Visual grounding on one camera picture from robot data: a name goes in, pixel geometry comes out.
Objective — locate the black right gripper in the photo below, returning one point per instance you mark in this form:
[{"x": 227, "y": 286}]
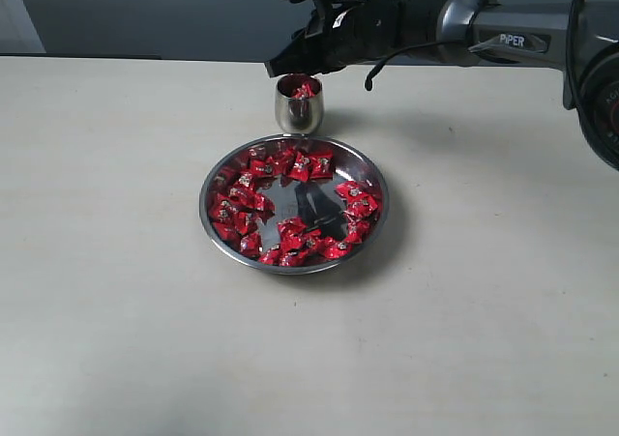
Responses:
[{"x": 352, "y": 33}]

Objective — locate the red candy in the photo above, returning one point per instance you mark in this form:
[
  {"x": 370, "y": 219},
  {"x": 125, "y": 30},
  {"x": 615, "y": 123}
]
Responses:
[
  {"x": 321, "y": 166},
  {"x": 247, "y": 180},
  {"x": 303, "y": 92},
  {"x": 301, "y": 168},
  {"x": 351, "y": 192},
  {"x": 225, "y": 230},
  {"x": 312, "y": 242},
  {"x": 356, "y": 232},
  {"x": 261, "y": 168}
]

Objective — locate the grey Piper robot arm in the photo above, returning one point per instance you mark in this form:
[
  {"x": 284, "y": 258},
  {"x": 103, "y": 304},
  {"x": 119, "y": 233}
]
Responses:
[{"x": 578, "y": 39}]

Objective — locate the small steel cup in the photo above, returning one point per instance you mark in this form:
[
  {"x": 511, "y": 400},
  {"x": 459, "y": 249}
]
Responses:
[{"x": 296, "y": 116}]

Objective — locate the round steel plate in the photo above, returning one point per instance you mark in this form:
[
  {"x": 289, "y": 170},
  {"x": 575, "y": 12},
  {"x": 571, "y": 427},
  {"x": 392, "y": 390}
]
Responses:
[{"x": 272, "y": 220}]

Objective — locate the red wrapped candy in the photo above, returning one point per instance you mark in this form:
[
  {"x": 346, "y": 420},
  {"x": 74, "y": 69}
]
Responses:
[
  {"x": 301, "y": 168},
  {"x": 356, "y": 232},
  {"x": 321, "y": 166},
  {"x": 351, "y": 192},
  {"x": 247, "y": 180},
  {"x": 225, "y": 230},
  {"x": 261, "y": 168},
  {"x": 312, "y": 242}
]

